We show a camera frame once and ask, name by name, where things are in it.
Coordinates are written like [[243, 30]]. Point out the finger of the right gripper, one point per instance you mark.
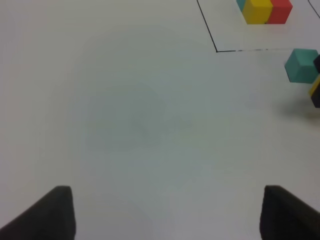
[[315, 97], [316, 63]]

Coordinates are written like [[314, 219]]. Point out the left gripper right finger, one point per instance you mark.
[[285, 217]]

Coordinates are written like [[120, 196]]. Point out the template red block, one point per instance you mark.
[[281, 10]]

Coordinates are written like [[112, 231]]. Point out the template green block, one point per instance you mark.
[[241, 4]]

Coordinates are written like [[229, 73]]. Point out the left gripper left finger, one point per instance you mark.
[[51, 218]]

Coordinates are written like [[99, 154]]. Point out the template yellow block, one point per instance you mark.
[[257, 12]]

